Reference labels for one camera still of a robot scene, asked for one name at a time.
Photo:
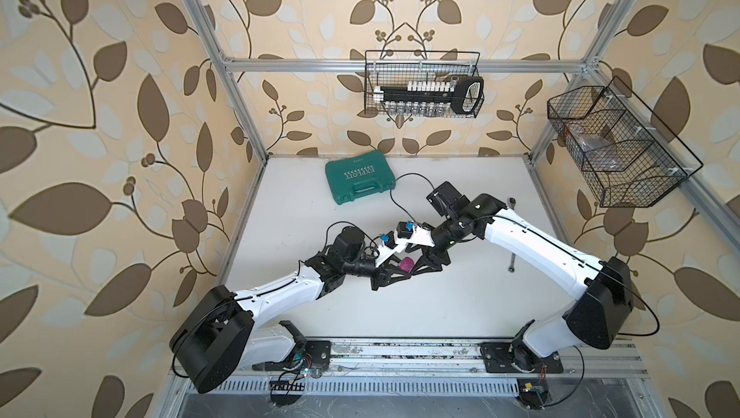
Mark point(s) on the green plastic tool case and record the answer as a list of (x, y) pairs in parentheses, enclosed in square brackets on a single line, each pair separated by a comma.
[(352, 178)]

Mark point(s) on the magenta paint jar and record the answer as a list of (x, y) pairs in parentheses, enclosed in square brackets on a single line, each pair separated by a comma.
[(407, 265)]

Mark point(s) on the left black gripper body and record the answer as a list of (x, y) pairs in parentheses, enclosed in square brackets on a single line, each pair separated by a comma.
[(361, 265)]

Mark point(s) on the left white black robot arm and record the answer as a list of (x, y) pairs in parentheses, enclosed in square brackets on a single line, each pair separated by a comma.
[(228, 329)]

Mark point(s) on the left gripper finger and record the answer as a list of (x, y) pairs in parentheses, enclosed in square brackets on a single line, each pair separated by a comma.
[(383, 277), (409, 249)]

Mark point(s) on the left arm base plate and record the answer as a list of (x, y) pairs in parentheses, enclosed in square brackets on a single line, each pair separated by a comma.
[(314, 355)]

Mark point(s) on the black wire basket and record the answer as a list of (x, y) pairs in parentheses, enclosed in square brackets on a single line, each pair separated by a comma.
[(655, 161), (398, 67)]

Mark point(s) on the silver extension bar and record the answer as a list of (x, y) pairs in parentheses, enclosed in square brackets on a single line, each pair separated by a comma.
[(512, 263)]

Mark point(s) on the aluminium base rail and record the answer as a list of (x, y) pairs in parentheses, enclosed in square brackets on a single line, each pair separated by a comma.
[(452, 367)]

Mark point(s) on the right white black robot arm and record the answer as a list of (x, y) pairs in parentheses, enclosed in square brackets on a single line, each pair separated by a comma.
[(601, 291)]

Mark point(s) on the black socket holder set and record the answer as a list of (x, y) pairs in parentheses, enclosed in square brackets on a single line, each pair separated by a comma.
[(459, 97)]

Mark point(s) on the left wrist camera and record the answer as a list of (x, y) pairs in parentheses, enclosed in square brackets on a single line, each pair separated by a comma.
[(389, 249)]

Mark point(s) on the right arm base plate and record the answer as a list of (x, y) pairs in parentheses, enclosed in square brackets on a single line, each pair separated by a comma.
[(500, 357)]

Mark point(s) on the right black wire basket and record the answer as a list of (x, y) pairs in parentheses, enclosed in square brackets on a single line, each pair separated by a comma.
[(655, 161)]

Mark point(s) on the back black wire basket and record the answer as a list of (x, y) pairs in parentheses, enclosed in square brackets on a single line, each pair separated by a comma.
[(398, 67)]

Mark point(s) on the plastic bag in basket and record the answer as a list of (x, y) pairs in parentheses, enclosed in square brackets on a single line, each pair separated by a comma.
[(593, 152)]

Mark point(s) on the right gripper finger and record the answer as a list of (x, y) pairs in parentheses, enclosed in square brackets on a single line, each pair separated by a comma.
[(425, 266), (431, 255)]

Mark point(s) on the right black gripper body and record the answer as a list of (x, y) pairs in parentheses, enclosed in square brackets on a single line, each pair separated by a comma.
[(445, 235)]

